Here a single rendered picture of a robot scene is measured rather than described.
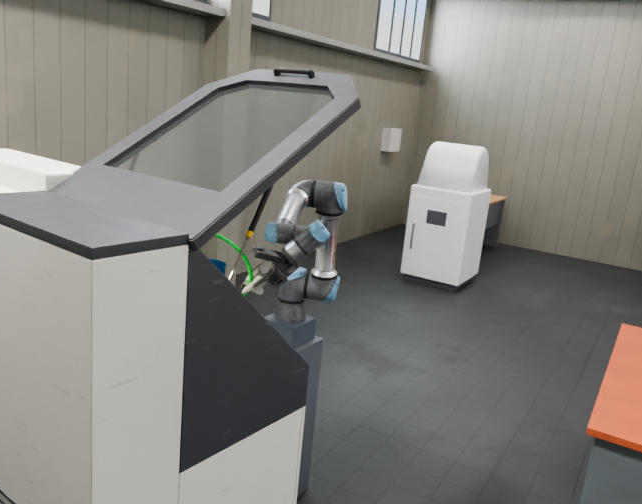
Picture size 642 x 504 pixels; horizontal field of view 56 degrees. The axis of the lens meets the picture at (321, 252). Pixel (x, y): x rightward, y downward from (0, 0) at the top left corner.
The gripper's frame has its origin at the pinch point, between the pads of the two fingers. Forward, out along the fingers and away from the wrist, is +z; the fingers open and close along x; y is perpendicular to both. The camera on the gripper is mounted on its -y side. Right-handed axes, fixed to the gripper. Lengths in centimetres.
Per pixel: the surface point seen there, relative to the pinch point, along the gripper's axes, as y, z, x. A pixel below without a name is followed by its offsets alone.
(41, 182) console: -66, 26, 23
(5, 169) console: -74, 38, 42
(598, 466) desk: 127, -57, -55
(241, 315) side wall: -10.9, -1.7, -30.7
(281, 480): 53, 34, -31
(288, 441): 45, 23, -27
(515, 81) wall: 379, -344, 606
